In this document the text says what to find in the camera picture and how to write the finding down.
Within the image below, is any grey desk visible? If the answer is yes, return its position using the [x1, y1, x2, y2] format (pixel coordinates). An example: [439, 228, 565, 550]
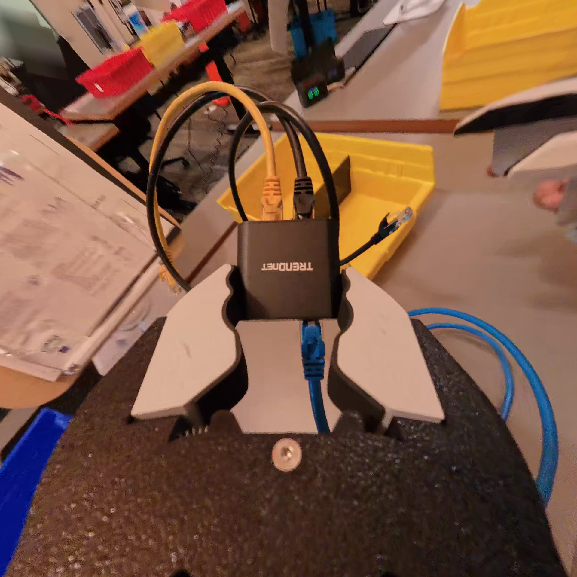
[90, 119, 577, 577]

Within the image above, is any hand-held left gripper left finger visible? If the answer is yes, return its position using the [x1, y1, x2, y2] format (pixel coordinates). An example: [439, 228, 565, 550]
[131, 264, 249, 421]

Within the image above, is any yellow ethernet cable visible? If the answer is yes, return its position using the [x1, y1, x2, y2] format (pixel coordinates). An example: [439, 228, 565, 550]
[149, 81, 285, 294]

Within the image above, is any red storage bin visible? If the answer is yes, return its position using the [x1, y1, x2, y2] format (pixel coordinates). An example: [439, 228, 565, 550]
[164, 0, 228, 34]
[76, 47, 154, 99]

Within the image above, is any instruction sheet board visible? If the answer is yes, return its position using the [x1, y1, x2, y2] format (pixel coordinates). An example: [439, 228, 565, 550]
[0, 101, 181, 384]

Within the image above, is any person's right hand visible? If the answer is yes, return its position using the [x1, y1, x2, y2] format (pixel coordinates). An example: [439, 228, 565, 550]
[533, 179, 572, 212]

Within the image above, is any blue plastic bin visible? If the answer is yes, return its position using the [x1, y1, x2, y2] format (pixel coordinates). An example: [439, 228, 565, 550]
[0, 408, 73, 542]

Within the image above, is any yellow plastic bin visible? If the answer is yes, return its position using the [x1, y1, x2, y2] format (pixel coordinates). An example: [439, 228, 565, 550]
[217, 132, 435, 280]

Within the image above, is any small yellow storage bin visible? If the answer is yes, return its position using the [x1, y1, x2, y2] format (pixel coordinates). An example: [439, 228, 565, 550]
[137, 20, 185, 68]

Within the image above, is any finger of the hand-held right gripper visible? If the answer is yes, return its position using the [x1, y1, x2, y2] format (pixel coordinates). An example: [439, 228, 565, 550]
[453, 81, 577, 135]
[489, 123, 577, 181]

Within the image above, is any black ethernet cable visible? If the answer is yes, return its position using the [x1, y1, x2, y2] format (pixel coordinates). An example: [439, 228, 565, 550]
[145, 88, 414, 294]

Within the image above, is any stack of yellow bins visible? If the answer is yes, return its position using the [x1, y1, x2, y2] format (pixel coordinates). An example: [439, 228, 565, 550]
[439, 0, 577, 111]

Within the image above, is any blue bag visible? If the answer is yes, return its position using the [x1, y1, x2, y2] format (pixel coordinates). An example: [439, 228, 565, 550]
[288, 9, 339, 59]

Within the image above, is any black power station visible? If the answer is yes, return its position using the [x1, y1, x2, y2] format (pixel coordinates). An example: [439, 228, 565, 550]
[291, 59, 345, 109]

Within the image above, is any blue ethernet cable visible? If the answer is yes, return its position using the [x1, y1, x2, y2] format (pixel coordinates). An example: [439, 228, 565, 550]
[300, 308, 560, 508]

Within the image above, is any long wooden table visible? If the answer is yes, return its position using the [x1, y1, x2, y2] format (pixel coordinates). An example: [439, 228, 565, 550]
[59, 5, 249, 124]

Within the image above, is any black network adapter box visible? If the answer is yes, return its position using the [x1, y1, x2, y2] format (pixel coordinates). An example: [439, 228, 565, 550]
[237, 218, 342, 322]

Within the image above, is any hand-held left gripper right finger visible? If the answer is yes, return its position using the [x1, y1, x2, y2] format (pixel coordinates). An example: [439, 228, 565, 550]
[328, 268, 445, 427]

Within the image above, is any small black box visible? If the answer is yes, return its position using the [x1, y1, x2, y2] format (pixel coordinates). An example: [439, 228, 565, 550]
[313, 155, 351, 217]

